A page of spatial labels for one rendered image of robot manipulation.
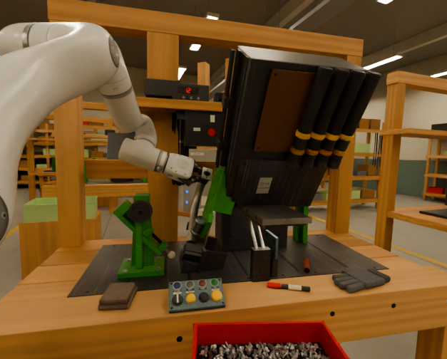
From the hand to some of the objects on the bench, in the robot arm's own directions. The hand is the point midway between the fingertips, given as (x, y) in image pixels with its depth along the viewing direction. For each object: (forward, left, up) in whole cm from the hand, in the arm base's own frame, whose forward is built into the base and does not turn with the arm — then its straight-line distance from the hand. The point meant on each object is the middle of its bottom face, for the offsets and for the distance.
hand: (203, 176), depth 99 cm
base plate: (-1, -13, -35) cm, 37 cm away
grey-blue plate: (-17, -23, -32) cm, 43 cm away
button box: (-32, +4, -35) cm, 48 cm away
